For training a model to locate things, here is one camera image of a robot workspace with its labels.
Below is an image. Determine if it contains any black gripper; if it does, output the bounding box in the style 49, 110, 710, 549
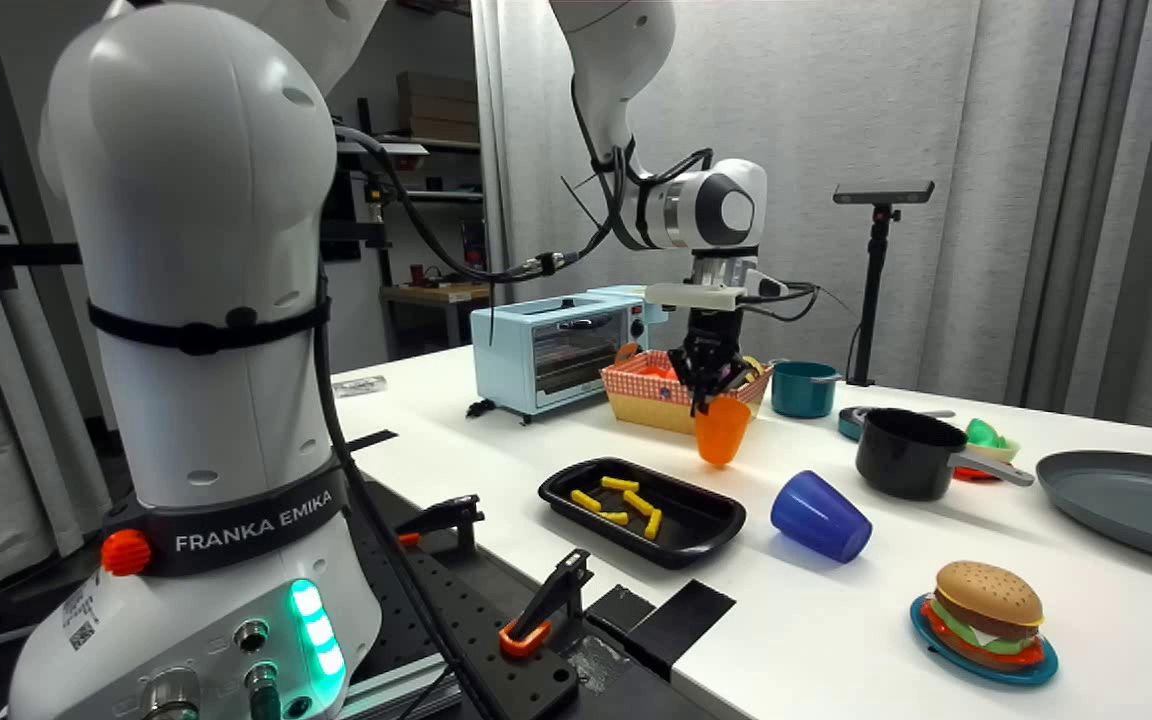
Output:
666, 307, 750, 415

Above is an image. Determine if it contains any translucent orange plastic cup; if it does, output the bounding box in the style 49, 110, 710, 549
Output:
693, 392, 754, 471

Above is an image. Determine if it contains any black ridged oven tray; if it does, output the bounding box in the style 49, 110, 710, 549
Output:
537, 455, 750, 571

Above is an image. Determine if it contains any blue plastic cup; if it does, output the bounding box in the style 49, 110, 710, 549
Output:
766, 469, 874, 569

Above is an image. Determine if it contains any light blue toy toaster oven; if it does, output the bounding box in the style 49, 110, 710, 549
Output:
467, 283, 666, 423

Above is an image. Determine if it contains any red patterned cardboard basket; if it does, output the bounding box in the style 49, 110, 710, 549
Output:
595, 344, 770, 442

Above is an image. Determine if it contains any teal toy pot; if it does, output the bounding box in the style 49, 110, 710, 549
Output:
766, 357, 845, 423

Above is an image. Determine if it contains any black tripod stand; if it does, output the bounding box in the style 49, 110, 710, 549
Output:
828, 180, 938, 392

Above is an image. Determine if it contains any black toy pot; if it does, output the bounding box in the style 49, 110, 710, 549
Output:
852, 403, 972, 504

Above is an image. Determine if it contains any red toy food slice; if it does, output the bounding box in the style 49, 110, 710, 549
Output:
948, 462, 1009, 488

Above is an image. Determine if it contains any green toy food slice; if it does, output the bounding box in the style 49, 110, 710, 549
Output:
963, 415, 1016, 455

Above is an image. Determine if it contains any black orange bar clamp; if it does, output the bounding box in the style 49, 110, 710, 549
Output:
497, 546, 595, 668
393, 494, 487, 555

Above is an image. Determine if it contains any tan toy food slice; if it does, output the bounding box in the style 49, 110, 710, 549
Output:
954, 443, 1034, 488

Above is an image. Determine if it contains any metal shelf rack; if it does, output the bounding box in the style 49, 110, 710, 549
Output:
333, 66, 501, 366

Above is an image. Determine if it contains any black perforated mounting board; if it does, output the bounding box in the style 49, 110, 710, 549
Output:
333, 455, 750, 720

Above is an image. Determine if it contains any toy hamburger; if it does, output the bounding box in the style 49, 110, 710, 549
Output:
922, 555, 1048, 677

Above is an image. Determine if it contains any grey curtain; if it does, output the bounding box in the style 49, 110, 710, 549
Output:
507, 0, 1152, 436

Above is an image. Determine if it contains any large cardboard box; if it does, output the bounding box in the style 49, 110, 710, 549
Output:
393, 73, 482, 144

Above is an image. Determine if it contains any small teal saucer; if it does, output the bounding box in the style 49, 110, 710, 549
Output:
906, 594, 1062, 691

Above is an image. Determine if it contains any large grey-green plate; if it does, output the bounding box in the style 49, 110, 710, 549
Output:
1033, 450, 1152, 576

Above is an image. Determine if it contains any black pole clamp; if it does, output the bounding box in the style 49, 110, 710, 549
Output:
0, 219, 88, 300

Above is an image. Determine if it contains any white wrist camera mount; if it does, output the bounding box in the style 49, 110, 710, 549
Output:
641, 274, 791, 315

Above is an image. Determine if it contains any flat black bracket plate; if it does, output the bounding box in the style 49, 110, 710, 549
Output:
583, 576, 738, 679

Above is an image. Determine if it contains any long aluminium rail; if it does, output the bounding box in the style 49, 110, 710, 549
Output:
339, 649, 472, 720

